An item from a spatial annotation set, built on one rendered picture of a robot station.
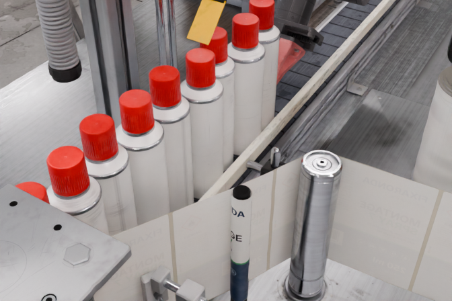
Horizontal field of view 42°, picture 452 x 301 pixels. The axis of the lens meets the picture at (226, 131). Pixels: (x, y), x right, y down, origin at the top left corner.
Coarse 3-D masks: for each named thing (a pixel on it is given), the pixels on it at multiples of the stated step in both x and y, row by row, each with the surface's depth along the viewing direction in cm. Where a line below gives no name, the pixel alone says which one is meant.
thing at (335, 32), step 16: (336, 16) 116; (352, 16) 116; (384, 16) 116; (320, 32) 111; (336, 32) 111; (352, 32) 111; (368, 32) 111; (320, 48) 107; (336, 48) 107; (304, 64) 102; (320, 64) 102; (288, 80) 99; (304, 80) 99; (288, 96) 95; (288, 128) 91; (272, 144) 86; (256, 160) 83
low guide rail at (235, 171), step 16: (384, 0) 114; (368, 16) 109; (352, 48) 103; (336, 64) 98; (320, 80) 94; (304, 96) 90; (288, 112) 86; (272, 128) 83; (256, 144) 80; (240, 160) 78; (224, 176) 75; (240, 176) 78; (208, 192) 73
